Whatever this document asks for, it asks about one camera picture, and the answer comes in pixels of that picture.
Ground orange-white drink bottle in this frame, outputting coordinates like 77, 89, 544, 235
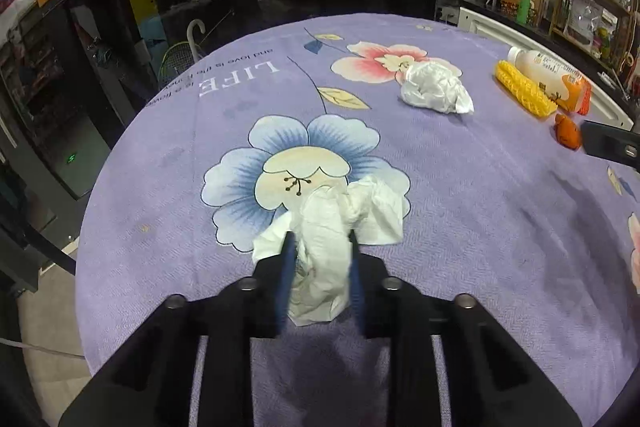
508, 46, 591, 116

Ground yellow foam fruit net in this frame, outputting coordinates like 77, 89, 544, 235
495, 61, 558, 119

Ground white tissue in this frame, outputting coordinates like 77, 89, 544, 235
400, 61, 474, 115
253, 174, 409, 327

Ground white long desk drawer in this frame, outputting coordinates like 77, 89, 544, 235
458, 2, 634, 131

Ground wooden shelf rack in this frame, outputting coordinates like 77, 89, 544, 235
549, 0, 639, 72

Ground green bottle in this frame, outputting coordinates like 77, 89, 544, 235
515, 0, 532, 25

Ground purple floral tablecloth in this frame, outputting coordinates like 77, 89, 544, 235
76, 14, 639, 426

